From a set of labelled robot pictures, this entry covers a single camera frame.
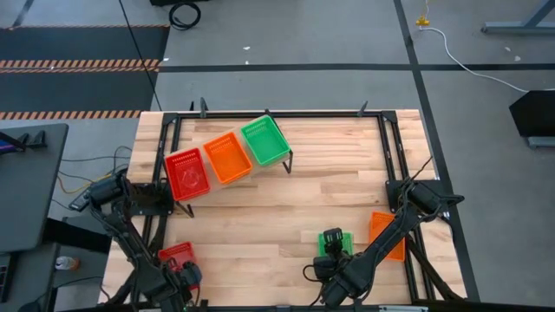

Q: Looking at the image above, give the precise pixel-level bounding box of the white power cable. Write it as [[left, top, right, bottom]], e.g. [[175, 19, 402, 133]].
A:
[[418, 24, 531, 94]]

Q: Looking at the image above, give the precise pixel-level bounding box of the green slotted plastic basket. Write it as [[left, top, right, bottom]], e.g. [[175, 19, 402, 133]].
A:
[[239, 114, 293, 168], [317, 231, 355, 257]]

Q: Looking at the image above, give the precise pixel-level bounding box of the dark grey desk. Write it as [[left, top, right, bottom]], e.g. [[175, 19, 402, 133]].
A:
[[0, 122, 70, 255]]

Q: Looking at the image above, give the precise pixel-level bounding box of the black power adapter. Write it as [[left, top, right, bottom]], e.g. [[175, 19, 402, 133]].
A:
[[68, 189, 93, 213]]

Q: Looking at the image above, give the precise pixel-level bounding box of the silver aluminium bracket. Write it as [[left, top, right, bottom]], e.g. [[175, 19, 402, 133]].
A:
[[378, 304, 429, 312]]

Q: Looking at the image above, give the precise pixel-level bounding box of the black equipment case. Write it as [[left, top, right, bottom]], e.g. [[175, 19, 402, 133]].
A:
[[42, 216, 113, 256]]

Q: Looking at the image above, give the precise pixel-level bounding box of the black floor box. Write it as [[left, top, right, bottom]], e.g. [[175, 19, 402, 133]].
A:
[[507, 88, 555, 139]]

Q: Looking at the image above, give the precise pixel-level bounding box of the black mat with hazard stripes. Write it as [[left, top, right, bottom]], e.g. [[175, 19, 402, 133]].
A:
[[0, 24, 171, 121]]

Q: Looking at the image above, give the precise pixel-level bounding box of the coiled black cable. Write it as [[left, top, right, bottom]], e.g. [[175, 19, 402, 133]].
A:
[[167, 0, 203, 32]]

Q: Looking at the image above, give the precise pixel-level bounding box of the black desk stand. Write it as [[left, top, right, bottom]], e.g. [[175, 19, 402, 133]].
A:
[[0, 128, 48, 153]]

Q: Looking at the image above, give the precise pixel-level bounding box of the long black floor cable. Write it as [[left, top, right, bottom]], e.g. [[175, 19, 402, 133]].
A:
[[117, 0, 163, 112]]

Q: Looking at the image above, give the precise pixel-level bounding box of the black desk cable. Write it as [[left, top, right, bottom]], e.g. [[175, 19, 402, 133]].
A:
[[50, 145, 134, 205]]

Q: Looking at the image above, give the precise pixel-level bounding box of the orange slotted plastic basket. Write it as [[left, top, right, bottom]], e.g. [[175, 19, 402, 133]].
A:
[[369, 211, 407, 263], [202, 130, 254, 185]]

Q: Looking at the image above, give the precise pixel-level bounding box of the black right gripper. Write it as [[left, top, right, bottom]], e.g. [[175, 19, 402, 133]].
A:
[[312, 228, 350, 283]]

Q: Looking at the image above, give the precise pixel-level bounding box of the red slotted plastic basket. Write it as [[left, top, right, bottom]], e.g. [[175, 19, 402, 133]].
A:
[[157, 241, 202, 291], [163, 146, 212, 203]]

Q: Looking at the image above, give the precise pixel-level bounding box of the black aluminium rig frame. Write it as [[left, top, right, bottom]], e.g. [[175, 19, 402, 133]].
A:
[[103, 97, 481, 312]]

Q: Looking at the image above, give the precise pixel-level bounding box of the yellow cable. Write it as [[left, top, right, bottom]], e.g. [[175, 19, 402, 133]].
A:
[[55, 172, 112, 195]]

